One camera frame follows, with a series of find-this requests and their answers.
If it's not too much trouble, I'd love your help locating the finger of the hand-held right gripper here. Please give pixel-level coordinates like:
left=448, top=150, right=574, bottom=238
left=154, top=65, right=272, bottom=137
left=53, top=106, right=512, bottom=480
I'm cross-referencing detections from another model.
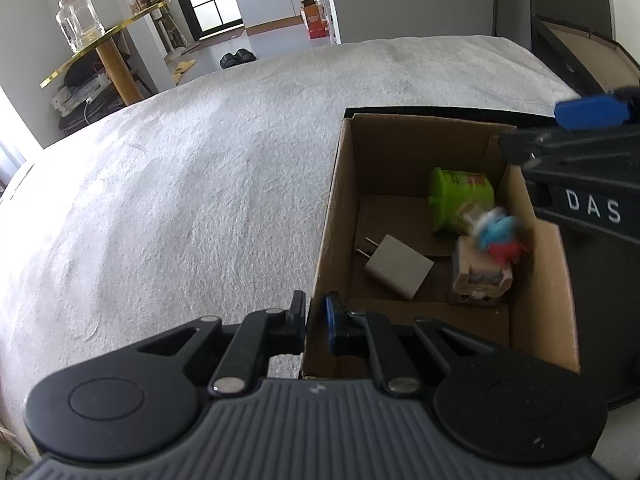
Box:
left=554, top=87, right=640, bottom=132
left=497, top=125, right=640, bottom=168

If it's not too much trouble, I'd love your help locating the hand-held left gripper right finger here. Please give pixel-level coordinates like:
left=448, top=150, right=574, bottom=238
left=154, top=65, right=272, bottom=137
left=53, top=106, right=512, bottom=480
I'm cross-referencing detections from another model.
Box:
left=324, top=292, right=501, bottom=396

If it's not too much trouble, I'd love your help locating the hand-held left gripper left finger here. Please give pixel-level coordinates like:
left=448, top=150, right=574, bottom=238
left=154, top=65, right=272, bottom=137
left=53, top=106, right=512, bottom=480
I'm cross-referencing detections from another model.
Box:
left=135, top=290, right=307, bottom=396

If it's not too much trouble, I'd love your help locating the white charger plug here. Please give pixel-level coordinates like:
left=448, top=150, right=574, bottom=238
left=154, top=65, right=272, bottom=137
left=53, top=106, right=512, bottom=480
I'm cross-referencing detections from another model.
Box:
left=356, top=234, right=435, bottom=302

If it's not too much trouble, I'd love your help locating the blue and red toy figure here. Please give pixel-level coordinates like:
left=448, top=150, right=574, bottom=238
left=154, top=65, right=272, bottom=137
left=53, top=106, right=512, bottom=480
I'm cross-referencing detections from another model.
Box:
left=462, top=207, right=531, bottom=263

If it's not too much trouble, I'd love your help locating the green toy bin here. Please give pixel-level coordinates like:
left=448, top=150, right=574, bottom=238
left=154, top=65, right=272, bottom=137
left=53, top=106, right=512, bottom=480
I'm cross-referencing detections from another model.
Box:
left=427, top=166, right=496, bottom=235

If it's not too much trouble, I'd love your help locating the small block toy figure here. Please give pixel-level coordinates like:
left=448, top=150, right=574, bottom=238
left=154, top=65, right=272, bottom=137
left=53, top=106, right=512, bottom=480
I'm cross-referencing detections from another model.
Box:
left=448, top=234, right=516, bottom=308

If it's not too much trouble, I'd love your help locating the large flat cardboard box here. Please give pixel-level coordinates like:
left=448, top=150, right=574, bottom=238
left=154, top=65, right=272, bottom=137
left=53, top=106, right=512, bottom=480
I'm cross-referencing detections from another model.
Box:
left=532, top=15, right=640, bottom=98

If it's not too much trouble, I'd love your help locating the orange cardboard box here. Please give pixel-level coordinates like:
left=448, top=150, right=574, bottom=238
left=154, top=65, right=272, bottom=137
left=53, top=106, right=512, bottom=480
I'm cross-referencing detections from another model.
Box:
left=300, top=0, right=328, bottom=40

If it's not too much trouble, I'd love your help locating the brown door mat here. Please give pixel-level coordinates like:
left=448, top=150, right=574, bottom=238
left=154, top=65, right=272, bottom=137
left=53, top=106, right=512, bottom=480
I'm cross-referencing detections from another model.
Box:
left=200, top=25, right=246, bottom=42

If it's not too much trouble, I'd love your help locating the round gold-rimmed table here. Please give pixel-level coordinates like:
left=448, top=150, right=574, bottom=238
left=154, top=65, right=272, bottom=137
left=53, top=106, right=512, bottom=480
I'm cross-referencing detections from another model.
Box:
left=40, top=2, right=171, bottom=133

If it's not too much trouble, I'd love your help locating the white power strip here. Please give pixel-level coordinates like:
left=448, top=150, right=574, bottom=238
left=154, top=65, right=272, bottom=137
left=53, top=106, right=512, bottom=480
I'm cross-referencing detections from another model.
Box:
left=50, top=74, right=108, bottom=113

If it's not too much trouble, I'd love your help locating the pale patterned cloth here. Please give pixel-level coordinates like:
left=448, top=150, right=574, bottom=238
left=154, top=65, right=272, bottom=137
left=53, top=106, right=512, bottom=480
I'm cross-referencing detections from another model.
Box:
left=0, top=427, right=26, bottom=480

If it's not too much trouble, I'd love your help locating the clear glass jar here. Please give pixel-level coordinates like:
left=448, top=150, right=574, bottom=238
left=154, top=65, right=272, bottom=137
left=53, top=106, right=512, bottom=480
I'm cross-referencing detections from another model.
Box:
left=55, top=0, right=105, bottom=53

